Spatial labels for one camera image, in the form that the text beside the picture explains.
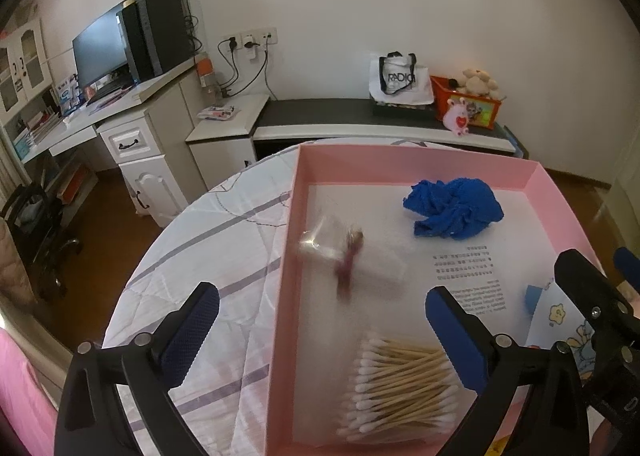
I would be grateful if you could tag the bright pink bedspread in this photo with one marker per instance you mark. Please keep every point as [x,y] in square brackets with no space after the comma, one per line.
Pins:
[25,401]

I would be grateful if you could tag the light blue packet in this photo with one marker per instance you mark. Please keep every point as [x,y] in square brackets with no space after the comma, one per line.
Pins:
[515,141]

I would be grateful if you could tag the red toy box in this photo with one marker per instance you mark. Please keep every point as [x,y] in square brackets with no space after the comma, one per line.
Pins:
[480,111]

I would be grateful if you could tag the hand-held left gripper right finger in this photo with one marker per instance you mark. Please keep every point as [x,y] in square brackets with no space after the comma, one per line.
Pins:
[455,336]

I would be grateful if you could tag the white hutch cabinet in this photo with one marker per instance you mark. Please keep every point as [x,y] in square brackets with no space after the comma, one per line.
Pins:
[25,61]

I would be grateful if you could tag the small printed packet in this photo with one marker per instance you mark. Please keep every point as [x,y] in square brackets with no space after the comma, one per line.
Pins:
[216,113]

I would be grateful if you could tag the blue towel cloth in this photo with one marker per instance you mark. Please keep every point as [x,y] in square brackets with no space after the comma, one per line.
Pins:
[460,206]

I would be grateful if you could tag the pink heart plush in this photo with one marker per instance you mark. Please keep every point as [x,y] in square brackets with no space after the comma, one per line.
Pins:
[459,121]

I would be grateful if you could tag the black computer tower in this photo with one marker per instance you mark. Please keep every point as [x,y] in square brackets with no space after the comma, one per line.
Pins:
[160,31]

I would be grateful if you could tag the white desk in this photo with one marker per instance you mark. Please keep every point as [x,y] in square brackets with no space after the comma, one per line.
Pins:
[75,129]

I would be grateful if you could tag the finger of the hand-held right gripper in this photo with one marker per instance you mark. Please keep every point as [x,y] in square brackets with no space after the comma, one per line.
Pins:
[629,266]
[590,286]

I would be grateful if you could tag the white side cabinet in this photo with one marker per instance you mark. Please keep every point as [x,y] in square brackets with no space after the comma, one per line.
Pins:
[235,116]

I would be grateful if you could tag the black computer monitor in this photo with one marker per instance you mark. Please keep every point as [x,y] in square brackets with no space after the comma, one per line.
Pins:
[100,46]

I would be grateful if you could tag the white desk drawer unit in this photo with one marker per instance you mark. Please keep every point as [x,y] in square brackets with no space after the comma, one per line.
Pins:
[150,171]

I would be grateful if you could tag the stack of books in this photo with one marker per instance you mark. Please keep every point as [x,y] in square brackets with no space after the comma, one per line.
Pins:
[42,126]

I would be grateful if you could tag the black office chair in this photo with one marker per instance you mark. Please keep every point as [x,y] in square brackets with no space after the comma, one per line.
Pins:
[35,231]

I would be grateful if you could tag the pack of cotton swabs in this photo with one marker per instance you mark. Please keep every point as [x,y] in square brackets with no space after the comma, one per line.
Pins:
[395,386]

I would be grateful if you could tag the pink tray box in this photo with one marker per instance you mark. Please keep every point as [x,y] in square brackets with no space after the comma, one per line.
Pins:
[350,161]

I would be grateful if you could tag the pink quilted coat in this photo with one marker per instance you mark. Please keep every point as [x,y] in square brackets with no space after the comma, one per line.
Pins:
[12,266]

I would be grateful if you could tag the low black top bench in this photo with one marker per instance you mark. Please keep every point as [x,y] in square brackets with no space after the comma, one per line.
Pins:
[325,111]

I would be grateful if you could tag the pink booklet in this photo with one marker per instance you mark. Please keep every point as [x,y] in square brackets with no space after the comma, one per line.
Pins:
[107,100]

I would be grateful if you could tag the white wall sockets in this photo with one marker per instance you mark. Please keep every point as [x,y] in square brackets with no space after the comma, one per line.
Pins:
[250,40]

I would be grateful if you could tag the orange capped bottle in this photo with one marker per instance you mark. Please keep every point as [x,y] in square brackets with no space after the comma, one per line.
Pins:
[206,74]

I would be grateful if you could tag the teal box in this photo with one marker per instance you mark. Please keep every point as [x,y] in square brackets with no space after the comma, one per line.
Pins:
[22,144]

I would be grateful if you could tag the round table, striped cloth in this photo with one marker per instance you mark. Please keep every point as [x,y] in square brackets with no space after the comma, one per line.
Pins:
[200,236]

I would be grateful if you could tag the black keyboard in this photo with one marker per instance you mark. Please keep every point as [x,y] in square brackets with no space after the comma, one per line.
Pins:
[105,94]

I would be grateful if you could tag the white blue printed baby cloth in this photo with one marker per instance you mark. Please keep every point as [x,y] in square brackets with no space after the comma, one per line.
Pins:
[555,316]

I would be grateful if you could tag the white tote bag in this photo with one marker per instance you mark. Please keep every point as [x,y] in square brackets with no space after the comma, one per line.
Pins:
[400,81]

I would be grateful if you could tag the cream plush sheep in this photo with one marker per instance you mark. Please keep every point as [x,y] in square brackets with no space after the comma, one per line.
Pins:
[477,81]

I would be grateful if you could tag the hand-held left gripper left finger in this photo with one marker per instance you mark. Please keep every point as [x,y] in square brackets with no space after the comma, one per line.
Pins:
[192,331]

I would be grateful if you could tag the blue white boxes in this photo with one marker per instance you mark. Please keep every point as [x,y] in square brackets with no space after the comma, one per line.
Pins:
[67,96]

